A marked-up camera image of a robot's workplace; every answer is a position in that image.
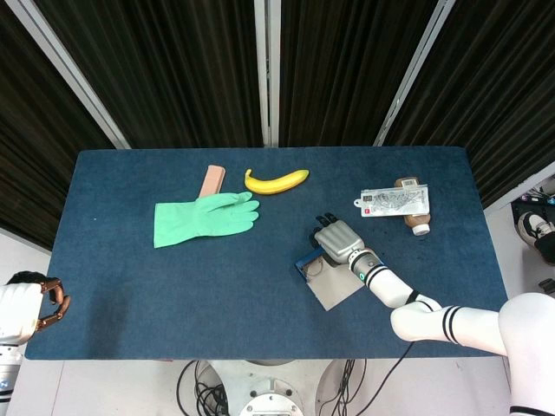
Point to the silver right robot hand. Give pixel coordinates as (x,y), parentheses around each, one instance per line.
(340,240)

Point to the black and white shoe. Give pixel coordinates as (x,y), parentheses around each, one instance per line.
(531,225)

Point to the green rubber glove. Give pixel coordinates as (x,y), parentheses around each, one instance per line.
(195,221)

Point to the brown sauce bottle white cap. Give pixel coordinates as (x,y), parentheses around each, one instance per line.
(418,222)

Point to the clear plastic ruler set package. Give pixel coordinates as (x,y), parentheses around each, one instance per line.
(390,201)

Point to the blue rectangular cardboard box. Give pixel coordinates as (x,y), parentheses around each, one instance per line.
(336,288)

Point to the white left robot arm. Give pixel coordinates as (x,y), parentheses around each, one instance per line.
(17,312)

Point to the white frame post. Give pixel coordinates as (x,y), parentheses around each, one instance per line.
(268,73)
(412,73)
(69,73)

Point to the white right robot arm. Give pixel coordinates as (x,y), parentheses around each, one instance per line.
(386,286)

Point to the copper left robot hand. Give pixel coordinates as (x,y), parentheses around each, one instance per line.
(63,303)

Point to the dark pleated curtain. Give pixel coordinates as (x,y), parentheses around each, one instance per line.
(182,73)

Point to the grey round robot base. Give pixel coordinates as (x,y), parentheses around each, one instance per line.
(271,394)

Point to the yellow banana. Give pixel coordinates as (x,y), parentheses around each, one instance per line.
(273,184)

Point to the orange sponge block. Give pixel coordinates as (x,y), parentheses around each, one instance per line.
(212,180)

